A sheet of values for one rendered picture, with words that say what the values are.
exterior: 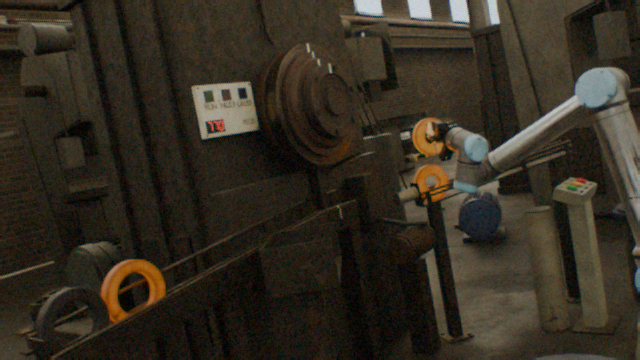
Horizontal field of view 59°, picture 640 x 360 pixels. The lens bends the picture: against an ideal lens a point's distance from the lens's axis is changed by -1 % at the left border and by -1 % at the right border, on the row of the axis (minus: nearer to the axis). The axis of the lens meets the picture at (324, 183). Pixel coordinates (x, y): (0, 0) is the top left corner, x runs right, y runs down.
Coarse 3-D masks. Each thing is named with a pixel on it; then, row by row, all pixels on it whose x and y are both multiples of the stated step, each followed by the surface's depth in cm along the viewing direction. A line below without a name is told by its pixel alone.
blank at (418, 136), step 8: (424, 120) 236; (432, 120) 237; (416, 128) 235; (424, 128) 236; (416, 136) 235; (424, 136) 236; (416, 144) 236; (424, 144) 236; (432, 144) 237; (440, 144) 238; (424, 152) 236; (432, 152) 237; (440, 152) 238
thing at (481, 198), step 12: (480, 192) 431; (468, 204) 404; (480, 204) 399; (492, 204) 400; (468, 216) 403; (480, 216) 400; (492, 216) 398; (468, 228) 404; (480, 228) 402; (492, 228) 399; (504, 228) 429; (468, 240) 419; (480, 240) 416
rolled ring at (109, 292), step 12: (120, 264) 152; (132, 264) 154; (144, 264) 157; (108, 276) 150; (120, 276) 151; (156, 276) 159; (108, 288) 148; (156, 288) 159; (108, 300) 147; (156, 300) 158; (120, 312) 150
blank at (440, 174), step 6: (420, 168) 246; (426, 168) 244; (432, 168) 245; (438, 168) 246; (420, 174) 244; (426, 174) 244; (432, 174) 245; (438, 174) 246; (444, 174) 247; (414, 180) 245; (420, 180) 244; (438, 180) 247; (444, 180) 247; (420, 186) 244; (426, 186) 245; (432, 192) 246; (444, 192) 247; (432, 198) 246
